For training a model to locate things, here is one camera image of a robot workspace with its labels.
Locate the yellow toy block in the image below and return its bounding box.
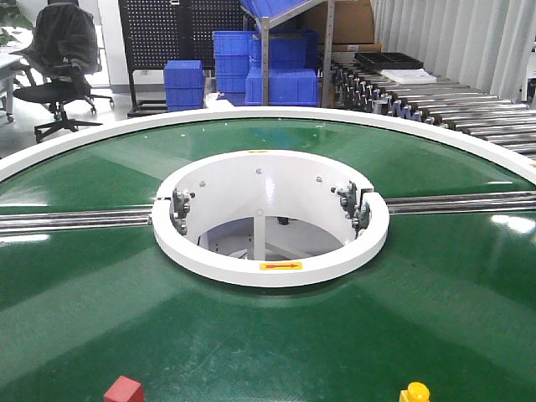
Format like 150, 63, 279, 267
399, 382, 430, 402

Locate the black office chair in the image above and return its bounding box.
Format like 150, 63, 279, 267
13, 1, 101, 143

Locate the steel roller conveyor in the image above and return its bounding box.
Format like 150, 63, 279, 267
332, 57, 535, 160

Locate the white foam sheet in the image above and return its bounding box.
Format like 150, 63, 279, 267
379, 69, 437, 85

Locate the white desk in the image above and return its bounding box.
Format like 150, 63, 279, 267
0, 46, 22, 122

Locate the yellow arrow label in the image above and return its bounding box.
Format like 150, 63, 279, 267
260, 261, 302, 271

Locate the black compartment tray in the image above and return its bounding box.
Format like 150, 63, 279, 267
354, 52, 423, 70

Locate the left steel roller bar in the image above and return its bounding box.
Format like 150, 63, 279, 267
1, 209, 152, 233

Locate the black perforated pegboard stand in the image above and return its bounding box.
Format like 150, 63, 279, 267
118, 0, 253, 117

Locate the right steel roller bar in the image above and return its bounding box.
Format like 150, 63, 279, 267
385, 191, 535, 215

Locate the white inner ring housing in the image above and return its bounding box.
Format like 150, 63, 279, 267
151, 150, 389, 288

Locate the red cube block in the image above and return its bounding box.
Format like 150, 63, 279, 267
104, 376, 145, 402

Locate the cardboard box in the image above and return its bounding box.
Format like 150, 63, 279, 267
297, 0, 382, 52

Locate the small blue crate stack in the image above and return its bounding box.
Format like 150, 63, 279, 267
163, 60, 204, 111

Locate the tall blue crate stack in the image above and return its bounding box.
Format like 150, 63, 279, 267
213, 30, 254, 106

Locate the steel shelf rack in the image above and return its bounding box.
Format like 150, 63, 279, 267
240, 0, 336, 106

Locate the black jacket on chair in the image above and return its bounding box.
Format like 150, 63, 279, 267
19, 3, 100, 77

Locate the steel roller bar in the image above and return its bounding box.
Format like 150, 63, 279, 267
385, 191, 535, 215
1, 209, 152, 233

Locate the large blue crate front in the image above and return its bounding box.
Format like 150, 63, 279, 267
245, 67, 318, 107

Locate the white outer conveyor rim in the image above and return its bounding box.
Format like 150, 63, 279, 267
1, 106, 535, 183

